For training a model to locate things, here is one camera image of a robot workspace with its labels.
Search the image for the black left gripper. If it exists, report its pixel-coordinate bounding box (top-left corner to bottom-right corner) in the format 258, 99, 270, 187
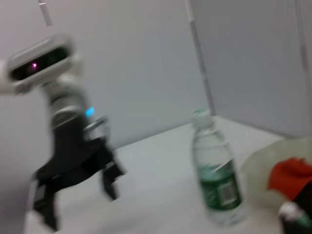
29, 114, 129, 232

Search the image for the clear water bottle green label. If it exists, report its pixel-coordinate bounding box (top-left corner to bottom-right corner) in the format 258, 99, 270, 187
191, 109, 245, 228

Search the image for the red-orange fruit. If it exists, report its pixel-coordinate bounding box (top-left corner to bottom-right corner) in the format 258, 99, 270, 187
267, 157, 312, 200

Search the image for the translucent green glass fruit bowl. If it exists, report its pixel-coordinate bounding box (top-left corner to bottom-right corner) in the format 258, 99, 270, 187
241, 137, 312, 220

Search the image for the black mesh pen holder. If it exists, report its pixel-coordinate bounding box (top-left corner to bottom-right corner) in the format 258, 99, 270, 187
279, 180, 312, 234

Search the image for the left gripper cable with connector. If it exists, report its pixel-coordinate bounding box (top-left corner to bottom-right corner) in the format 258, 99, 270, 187
84, 116, 110, 144

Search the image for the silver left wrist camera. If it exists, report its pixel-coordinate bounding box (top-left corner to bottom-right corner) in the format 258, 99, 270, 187
6, 34, 75, 95

